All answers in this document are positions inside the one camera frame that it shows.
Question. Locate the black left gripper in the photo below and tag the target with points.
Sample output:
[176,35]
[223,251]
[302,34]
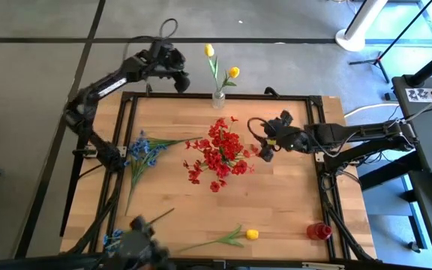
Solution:
[165,58]

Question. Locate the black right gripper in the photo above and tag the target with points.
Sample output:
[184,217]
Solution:
[291,139]

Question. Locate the yellow artificial tulip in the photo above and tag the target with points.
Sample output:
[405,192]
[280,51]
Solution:
[252,234]
[209,50]
[234,72]

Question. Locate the red artificial flower bunch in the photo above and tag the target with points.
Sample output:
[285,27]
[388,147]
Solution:
[223,150]

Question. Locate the blue artificial flower bunch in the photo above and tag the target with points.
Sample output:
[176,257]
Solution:
[152,157]
[144,142]
[115,235]

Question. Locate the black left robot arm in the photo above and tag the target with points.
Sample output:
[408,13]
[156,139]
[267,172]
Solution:
[105,87]

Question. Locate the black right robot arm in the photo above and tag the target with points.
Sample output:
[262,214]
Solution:
[351,133]

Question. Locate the clear ribbed glass vase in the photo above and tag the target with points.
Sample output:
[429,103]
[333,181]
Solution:
[218,101]

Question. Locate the black clamp hook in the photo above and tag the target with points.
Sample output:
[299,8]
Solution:
[271,92]
[149,90]

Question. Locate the black desk base bar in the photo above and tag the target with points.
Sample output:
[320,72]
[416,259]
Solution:
[388,176]

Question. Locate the white round stand base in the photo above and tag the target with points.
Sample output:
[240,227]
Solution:
[351,39]

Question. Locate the black tripod stand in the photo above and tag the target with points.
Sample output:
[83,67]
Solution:
[379,58]

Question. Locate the dark grey desk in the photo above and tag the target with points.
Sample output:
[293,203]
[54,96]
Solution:
[429,131]

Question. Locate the white printed label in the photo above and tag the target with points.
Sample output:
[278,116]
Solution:
[426,94]

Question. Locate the black slanted pole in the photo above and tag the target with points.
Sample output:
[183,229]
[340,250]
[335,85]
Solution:
[431,67]

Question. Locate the black caster wheel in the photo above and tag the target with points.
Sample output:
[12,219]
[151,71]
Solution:
[413,246]

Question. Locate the black aluminium table frame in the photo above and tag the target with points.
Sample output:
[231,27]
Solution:
[182,96]

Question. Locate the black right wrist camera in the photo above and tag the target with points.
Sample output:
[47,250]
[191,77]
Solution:
[285,117]

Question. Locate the small black camera box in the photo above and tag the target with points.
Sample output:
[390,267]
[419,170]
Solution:
[219,264]

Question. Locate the silver metal bracket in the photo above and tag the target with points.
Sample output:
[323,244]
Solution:
[321,266]

